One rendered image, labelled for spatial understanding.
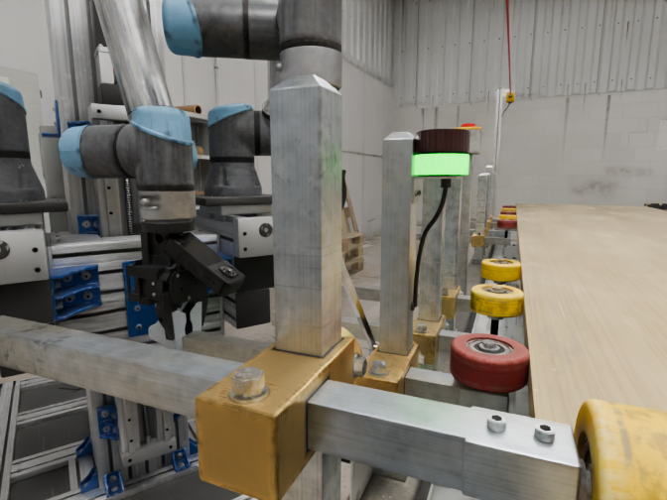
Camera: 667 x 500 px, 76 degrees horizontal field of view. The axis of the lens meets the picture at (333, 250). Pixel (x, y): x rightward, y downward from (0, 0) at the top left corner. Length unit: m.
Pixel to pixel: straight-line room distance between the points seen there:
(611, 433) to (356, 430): 0.12
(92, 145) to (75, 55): 0.61
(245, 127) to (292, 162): 0.86
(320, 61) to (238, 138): 0.63
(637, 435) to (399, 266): 0.33
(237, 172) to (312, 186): 0.86
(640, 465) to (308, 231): 0.19
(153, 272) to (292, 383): 0.41
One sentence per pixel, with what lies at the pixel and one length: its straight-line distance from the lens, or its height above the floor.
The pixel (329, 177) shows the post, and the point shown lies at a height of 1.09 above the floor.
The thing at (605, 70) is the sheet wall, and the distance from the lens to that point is 8.57.
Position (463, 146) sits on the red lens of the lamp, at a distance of 0.49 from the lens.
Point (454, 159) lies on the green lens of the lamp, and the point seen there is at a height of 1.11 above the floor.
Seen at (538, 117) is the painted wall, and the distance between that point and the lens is 8.43.
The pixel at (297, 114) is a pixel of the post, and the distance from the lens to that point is 0.27.
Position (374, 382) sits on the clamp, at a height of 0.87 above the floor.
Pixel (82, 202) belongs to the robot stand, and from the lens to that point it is 1.23.
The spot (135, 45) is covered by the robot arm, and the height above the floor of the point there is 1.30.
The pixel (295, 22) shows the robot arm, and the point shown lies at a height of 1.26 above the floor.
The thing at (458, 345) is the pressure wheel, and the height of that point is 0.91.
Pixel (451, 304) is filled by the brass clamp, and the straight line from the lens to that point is 0.96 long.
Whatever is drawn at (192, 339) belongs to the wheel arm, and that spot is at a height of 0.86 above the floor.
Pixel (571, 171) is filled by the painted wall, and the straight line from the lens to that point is 8.37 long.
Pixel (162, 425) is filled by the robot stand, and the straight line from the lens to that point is 1.35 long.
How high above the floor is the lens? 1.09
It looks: 10 degrees down
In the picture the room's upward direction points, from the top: straight up
